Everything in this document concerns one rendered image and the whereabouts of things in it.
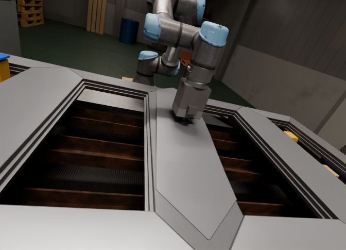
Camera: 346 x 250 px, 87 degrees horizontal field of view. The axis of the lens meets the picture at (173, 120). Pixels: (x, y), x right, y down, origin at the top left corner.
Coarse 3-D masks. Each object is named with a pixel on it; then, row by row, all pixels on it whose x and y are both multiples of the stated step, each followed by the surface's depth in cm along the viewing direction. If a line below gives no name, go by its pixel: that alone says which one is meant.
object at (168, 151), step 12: (156, 144) 48; (168, 144) 49; (180, 144) 51; (156, 156) 44; (168, 156) 45; (180, 156) 47; (192, 156) 48; (204, 156) 49; (216, 156) 51; (216, 168) 47
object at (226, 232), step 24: (72, 96) 61; (144, 96) 80; (48, 120) 47; (144, 120) 62; (240, 120) 85; (24, 144) 37; (144, 144) 51; (264, 144) 69; (312, 144) 85; (0, 168) 31; (144, 168) 43; (288, 168) 58; (336, 168) 73; (0, 192) 30; (144, 192) 38; (312, 192) 50; (168, 216) 32; (240, 216) 36; (336, 216) 44; (192, 240) 29; (216, 240) 30
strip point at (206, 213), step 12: (168, 192) 36; (180, 192) 37; (180, 204) 34; (192, 204) 35; (204, 204) 36; (216, 204) 37; (228, 204) 38; (192, 216) 33; (204, 216) 34; (216, 216) 34; (204, 228) 32; (216, 228) 32
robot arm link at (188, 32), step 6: (186, 24) 55; (186, 30) 54; (192, 30) 55; (198, 30) 55; (186, 36) 54; (192, 36) 55; (180, 42) 55; (186, 42) 55; (192, 42) 54; (180, 48) 58; (186, 48) 57; (192, 48) 55
